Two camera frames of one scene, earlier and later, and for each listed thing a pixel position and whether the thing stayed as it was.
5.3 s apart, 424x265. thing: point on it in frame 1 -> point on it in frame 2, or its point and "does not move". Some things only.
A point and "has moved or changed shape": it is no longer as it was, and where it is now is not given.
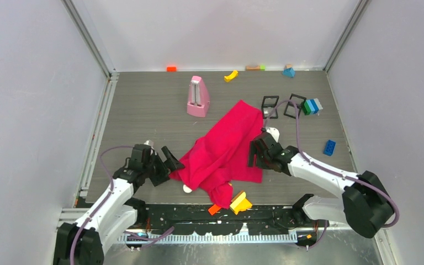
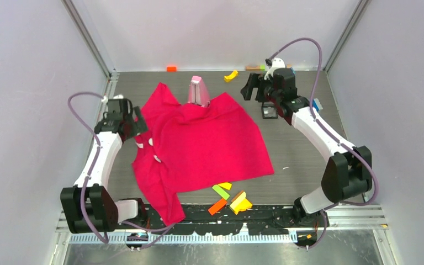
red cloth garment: [216, 162] has moved or changed shape
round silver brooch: [186, 189] has moved or changed shape
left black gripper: [169, 165] -> [141, 126]
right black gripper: [253, 150] -> [255, 80]
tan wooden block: [253, 68] does not move
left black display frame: [269, 103] does not move
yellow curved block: [231, 77] does not move
